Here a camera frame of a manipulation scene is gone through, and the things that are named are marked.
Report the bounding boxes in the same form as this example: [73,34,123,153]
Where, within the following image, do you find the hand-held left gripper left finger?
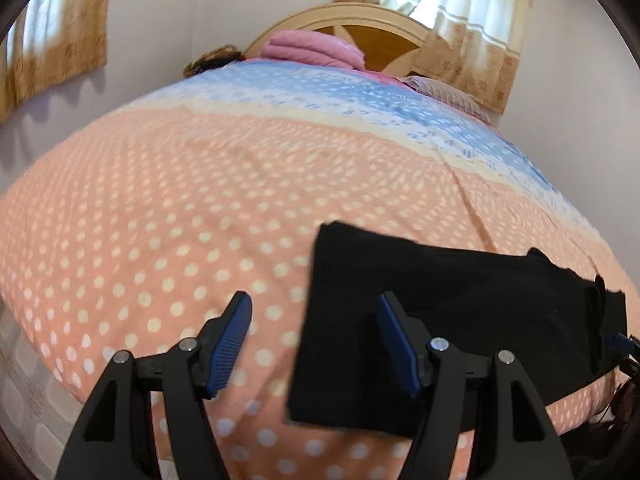
[54,291,253,480]

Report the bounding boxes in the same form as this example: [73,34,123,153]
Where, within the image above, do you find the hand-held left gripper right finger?
[377,291,573,480]

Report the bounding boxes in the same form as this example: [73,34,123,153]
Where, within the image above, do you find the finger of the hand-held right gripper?
[602,332,640,361]

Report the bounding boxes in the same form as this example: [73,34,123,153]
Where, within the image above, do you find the black pants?
[286,221,628,438]

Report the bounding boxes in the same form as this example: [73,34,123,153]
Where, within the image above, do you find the person's dark clothing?
[570,410,640,480]

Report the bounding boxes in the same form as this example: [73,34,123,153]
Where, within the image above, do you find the polka dot bedspread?
[0,57,640,480]

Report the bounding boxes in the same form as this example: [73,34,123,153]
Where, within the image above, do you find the white patterned mattress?
[0,305,81,480]

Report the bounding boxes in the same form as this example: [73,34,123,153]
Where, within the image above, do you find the striped pillow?
[402,75,493,123]

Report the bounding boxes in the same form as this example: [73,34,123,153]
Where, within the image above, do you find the pink bed sheet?
[350,67,406,86]

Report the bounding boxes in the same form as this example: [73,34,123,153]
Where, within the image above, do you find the folded pink blanket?
[262,29,367,72]

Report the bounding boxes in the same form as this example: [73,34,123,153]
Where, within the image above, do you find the wide beige floral curtain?
[332,0,536,115]

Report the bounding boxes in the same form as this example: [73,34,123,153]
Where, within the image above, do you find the wooden arched headboard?
[245,2,436,81]

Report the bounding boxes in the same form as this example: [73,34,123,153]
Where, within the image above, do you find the narrow beige floral curtain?
[0,0,116,123]

